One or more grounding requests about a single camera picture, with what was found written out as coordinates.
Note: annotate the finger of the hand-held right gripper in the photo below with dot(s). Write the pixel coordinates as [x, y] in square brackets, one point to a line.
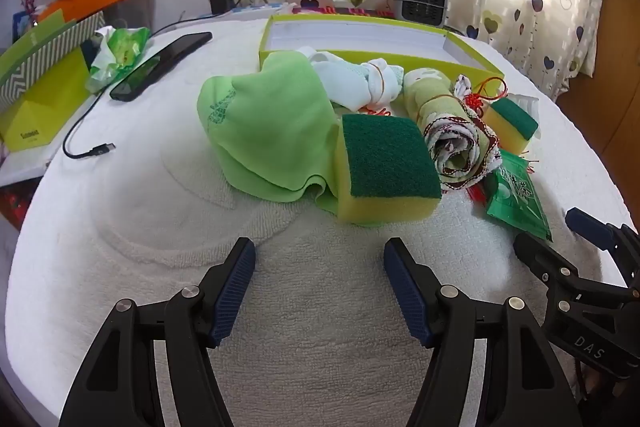
[542, 257]
[582, 219]

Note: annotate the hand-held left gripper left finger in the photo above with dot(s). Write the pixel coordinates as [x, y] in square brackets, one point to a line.
[232, 292]

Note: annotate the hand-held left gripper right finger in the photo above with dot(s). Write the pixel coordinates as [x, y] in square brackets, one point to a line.
[407, 292]

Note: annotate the green tea packet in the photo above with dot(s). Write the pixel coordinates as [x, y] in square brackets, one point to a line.
[520, 202]

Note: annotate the small yellow green sponge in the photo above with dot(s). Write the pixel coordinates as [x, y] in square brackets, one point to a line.
[512, 119]

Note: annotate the large yellow green sponge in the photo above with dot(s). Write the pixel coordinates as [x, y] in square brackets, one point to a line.
[385, 157]

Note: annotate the patterned cloth roll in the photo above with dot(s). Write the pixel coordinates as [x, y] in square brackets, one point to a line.
[465, 142]

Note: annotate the red Chinese knot tassel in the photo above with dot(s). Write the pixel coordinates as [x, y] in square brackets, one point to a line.
[472, 101]

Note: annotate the light green cloth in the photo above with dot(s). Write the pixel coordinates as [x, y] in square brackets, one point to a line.
[270, 122]

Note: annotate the white towel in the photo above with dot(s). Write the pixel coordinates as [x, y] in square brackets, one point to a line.
[340, 82]

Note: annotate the lime green box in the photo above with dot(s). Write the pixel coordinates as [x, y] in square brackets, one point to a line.
[360, 38]

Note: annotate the wooden wardrobe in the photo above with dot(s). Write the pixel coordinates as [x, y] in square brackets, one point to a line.
[620, 57]

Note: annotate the black smartphone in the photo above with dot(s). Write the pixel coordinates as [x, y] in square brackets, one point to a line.
[160, 64]

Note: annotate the white flat board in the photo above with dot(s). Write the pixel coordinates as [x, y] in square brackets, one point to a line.
[20, 167]

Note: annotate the green tissue packet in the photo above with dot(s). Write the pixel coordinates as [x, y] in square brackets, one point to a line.
[122, 49]

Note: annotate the lime zigzag box lid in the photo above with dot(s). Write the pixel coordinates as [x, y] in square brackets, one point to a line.
[45, 102]

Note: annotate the plaid blanket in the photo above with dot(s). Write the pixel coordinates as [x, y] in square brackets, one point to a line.
[345, 12]

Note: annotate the dark glass cabinet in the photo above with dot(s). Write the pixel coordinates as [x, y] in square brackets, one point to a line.
[130, 7]

